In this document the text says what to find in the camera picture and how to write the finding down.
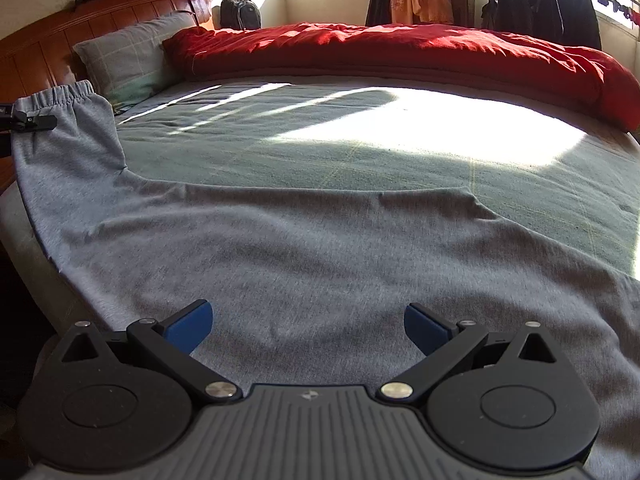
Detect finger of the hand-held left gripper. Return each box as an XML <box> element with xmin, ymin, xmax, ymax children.
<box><xmin>0</xmin><ymin>111</ymin><xmax>58</xmax><ymax>133</ymax></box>

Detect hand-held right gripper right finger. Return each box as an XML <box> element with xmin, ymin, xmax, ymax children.
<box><xmin>377</xmin><ymin>302</ymin><xmax>557</xmax><ymax>406</ymax></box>

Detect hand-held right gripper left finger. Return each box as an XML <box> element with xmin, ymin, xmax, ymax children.
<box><xmin>61</xmin><ymin>299</ymin><xmax>242</xmax><ymax>405</ymax></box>

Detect grey sweatpants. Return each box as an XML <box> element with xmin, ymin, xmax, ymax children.
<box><xmin>11</xmin><ymin>80</ymin><xmax>640</xmax><ymax>480</ymax></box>

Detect wooden headboard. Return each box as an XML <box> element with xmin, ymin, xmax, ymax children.
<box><xmin>0</xmin><ymin>0</ymin><xmax>213</xmax><ymax>196</ymax></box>

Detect green plaid pillow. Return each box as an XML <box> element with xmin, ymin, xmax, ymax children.
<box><xmin>72</xmin><ymin>11</ymin><xmax>196</xmax><ymax>111</ymax></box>

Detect black backpack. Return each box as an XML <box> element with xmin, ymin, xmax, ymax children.
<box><xmin>219</xmin><ymin>0</ymin><xmax>262</xmax><ymax>31</ymax></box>

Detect red duvet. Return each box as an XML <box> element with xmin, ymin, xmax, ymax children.
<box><xmin>162</xmin><ymin>22</ymin><xmax>640</xmax><ymax>131</ymax></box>

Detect brown garment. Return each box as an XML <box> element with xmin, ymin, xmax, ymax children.
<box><xmin>447</xmin><ymin>0</ymin><xmax>476</xmax><ymax>28</ymax></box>

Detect dark garment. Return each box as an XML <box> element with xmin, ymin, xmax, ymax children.
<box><xmin>366</xmin><ymin>0</ymin><xmax>393</xmax><ymax>27</ymax></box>

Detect black jacket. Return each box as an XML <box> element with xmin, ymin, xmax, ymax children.
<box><xmin>556</xmin><ymin>0</ymin><xmax>602</xmax><ymax>52</ymax></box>
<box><xmin>492</xmin><ymin>0</ymin><xmax>565</xmax><ymax>47</ymax></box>

